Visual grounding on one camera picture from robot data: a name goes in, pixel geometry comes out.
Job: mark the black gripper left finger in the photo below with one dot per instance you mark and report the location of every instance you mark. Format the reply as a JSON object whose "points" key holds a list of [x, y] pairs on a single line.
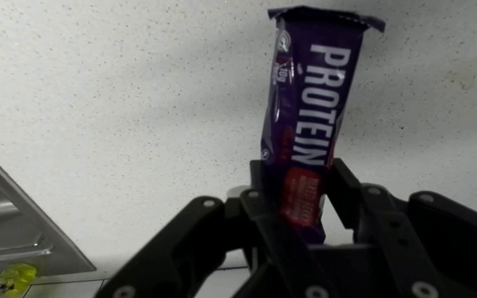
{"points": [[194, 241]]}

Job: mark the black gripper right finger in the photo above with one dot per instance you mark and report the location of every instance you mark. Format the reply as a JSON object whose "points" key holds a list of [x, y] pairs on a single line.
{"points": [[414, 241]]}

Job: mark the purple protein bar pack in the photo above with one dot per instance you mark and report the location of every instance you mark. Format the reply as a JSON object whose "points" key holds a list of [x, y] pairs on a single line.
{"points": [[314, 109]]}

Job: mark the yellow dish soap bottle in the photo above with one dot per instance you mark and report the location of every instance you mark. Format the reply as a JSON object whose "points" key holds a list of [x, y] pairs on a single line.
{"points": [[16, 278]]}

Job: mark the stainless steel sink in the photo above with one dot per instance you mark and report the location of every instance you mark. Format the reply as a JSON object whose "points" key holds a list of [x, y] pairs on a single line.
{"points": [[11, 220]]}

